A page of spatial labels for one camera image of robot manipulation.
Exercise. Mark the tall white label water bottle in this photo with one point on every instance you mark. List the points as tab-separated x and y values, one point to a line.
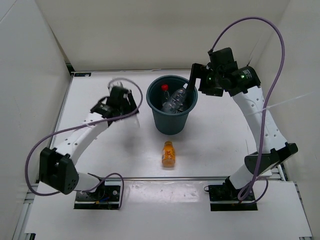
135	121

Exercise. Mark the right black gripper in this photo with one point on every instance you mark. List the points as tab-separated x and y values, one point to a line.
199	71

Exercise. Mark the orange juice bottle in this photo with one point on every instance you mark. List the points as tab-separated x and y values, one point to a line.
168	155

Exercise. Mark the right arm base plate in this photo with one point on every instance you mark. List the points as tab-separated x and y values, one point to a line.
223	197

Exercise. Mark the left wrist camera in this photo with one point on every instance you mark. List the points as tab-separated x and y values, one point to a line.
117	93

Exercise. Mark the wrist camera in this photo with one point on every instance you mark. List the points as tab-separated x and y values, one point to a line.
117	93
220	57

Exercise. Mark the red label water bottle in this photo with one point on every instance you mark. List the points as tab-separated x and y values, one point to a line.
165	95

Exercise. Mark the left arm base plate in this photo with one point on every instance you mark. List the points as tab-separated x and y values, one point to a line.
107	196

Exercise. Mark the dark green plastic bin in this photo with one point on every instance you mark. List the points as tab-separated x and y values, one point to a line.
169	123

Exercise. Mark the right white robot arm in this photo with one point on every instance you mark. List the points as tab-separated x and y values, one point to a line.
244	86

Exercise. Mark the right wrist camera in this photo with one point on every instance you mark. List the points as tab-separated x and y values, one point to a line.
220	57

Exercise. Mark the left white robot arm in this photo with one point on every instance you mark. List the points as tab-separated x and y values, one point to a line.
57	167

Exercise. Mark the clear unlabelled plastic bottle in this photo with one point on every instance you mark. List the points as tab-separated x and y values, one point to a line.
175	101

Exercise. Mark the small black cap bottle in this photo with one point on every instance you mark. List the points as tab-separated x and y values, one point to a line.
183	107

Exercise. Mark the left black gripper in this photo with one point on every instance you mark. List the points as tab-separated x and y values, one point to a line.
132	107

